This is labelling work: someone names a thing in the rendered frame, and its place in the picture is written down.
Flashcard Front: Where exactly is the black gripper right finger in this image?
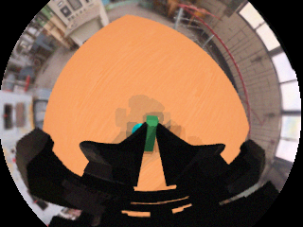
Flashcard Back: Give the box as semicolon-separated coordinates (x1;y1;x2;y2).
156;124;226;186

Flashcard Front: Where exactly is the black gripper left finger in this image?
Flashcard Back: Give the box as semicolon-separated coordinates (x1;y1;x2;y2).
79;122;148;188

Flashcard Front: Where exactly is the cyan circle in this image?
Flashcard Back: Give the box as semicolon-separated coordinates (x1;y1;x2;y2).
132;124;143;133

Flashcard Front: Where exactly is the green rectangular post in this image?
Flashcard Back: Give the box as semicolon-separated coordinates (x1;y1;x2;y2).
144;114;159;151

